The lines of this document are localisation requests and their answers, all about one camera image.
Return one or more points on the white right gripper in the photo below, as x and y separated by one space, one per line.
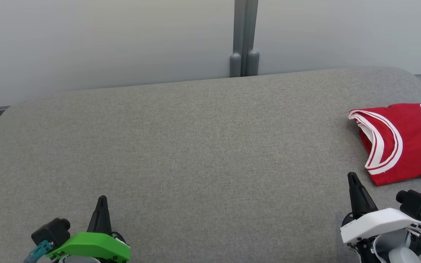
378 221

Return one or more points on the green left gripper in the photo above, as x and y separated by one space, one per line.
93 244

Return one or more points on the red jersey with white sleeves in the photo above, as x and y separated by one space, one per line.
415 142

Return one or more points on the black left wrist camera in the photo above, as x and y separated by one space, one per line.
51 232

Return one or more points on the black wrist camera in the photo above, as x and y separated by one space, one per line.
51 232
417 204

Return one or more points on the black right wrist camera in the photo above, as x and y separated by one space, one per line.
417 204

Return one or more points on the teal left camera connector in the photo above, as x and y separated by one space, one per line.
38 252

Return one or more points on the grey partition post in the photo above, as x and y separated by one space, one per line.
245 36

